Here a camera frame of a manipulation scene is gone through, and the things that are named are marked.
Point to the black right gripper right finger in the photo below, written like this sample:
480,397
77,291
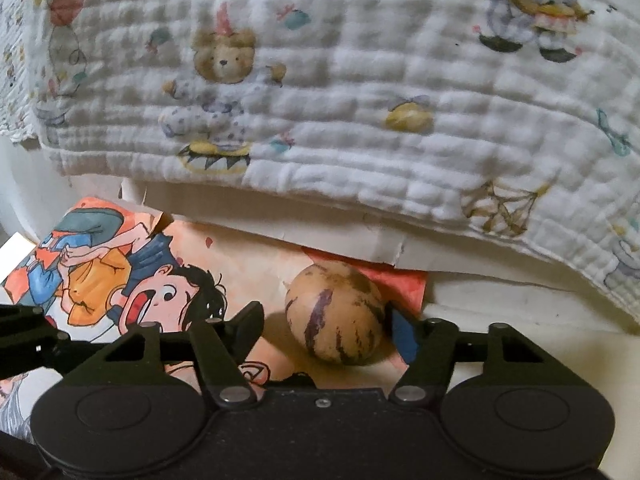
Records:
501,400

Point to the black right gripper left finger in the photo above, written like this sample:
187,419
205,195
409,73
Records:
141,402

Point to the white cartoon print blanket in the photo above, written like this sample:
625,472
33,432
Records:
514,121

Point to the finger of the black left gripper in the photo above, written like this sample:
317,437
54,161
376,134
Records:
29,341

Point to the striped pepino melon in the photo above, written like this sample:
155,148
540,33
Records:
335,312

